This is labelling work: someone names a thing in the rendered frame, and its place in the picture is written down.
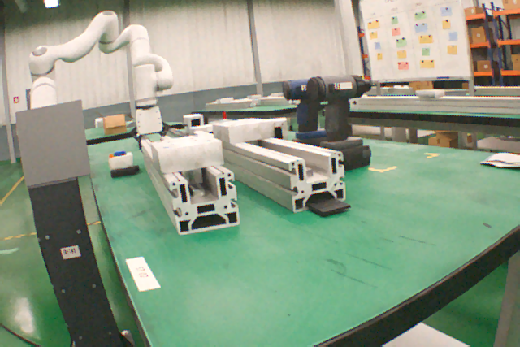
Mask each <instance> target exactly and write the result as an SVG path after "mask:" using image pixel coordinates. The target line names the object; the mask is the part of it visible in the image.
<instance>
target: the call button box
mask: <svg viewBox="0 0 520 347"><path fill-rule="evenodd" d="M109 164H110V173H111V178H115V177H120V176H129V175H134V174H135V171H139V170H140V168H139V165H136V166H134V164H133V158H132V153H131V152H129V153H125V154H120V155H114V157H113V158H109Z"/></svg>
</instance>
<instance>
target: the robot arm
mask: <svg viewBox="0 0 520 347"><path fill-rule="evenodd" d="M97 41H98V47H99V50H100V51H101V52H102V53H104V54H111V53H114V52H115V51H116V50H118V49H119V48H121V47H122V46H125V45H127V44H130V50H131V56H132V65H133V66H134V78H135V89H136V106H139V107H140V108H138V110H136V126H135V127H134V129H133V130H132V131H131V132H130V134H131V135H132V136H133V138H135V139H136V140H137V141H138V144H139V150H141V152H142V148H141V147H142V145H141V138H142V136H143V135H145V134H151V133H156V132H158V133H159V135H160V136H161V137H164V136H166V134H167V132H168V130H169V128H170V125H169V124H166V123H164V122H163V121H162V120H161V115H160V111H159V108H158V106H157V105H156V106H155V104H156V103H157V102H158V99H156V97H157V92H158V91H163V90H168V89H170V88H172V86H173V84H174V77H173V74H172V70H171V66H170V64H169V63H168V61H167V60H166V59H164V58H162V57H160V56H158V55H156V54H151V51H150V41H149V36H148V32H147V30H146V28H145V27H143V26H140V25H130V26H129V27H127V28H126V29H125V30H124V31H123V32H122V34H121V35H120V36H119V37H118V19H117V16H116V14H115V13H114V12H112V11H103V12H102V13H100V14H99V15H97V16H96V17H95V18H94V19H93V21H92V23H91V24H90V25H89V27H88V28H87V29H86V31H85V32H84V33H83V34H82V35H80V36H79V37H77V38H76V39H74V40H72V41H70V42H68V43H67V44H64V45H60V46H40V47H37V48H36V49H35V50H34V51H33V52H32V53H31V54H30V56H29V59H28V65H29V69H30V73H31V77H32V88H31V92H30V103H31V109H33V108H38V107H42V106H50V105H54V104H58V99H57V88H58V83H57V77H56V71H55V65H54V64H55V62H56V61H57V60H60V59H61V60H63V61H64V62H65V63H74V62H76V61H78V60H79V59H82V58H83V57H84V56H86V55H87V54H89V53H90V52H91V51H92V50H93V48H94V46H95V45H96V43H97ZM163 126H165V127H166V129H165V131H164V132H163V133H162V132H161V131H162V130H163ZM136 130H137V132H138V134H139V137H137V136H136V135H135V134H134V132H135V131H136ZM161 137H160V140H161Z"/></svg>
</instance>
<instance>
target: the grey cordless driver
mask: <svg viewBox="0 0 520 347"><path fill-rule="evenodd" d="M375 86H377V84H371V83H370V81H369V80H365V79H362V78H361V77H360V76H359V75H335V76H316V77H311V78H310V79H309V80H308V82H307V85H306V91H307V94H308V96H309V98H310V99H311V100H312V101H313V102H328V104H327V106H325V122H324V130H326V132H327V137H326V140H325V141H321V142H320V148H324V149H328V150H335V151H339V152H341V153H343V160H344V161H340V160H338V164H341V165H344V171H348V170H352V169H355V168H359V167H364V166H368V165H370V164H371V149H370V147H369V146H368V145H364V144H363V139H362V138H360V137H348V115H349V114H350V102H349V99H353V98H361V97H362V96H363V94H364V93H366V92H369V91H370V90H371V87H375Z"/></svg>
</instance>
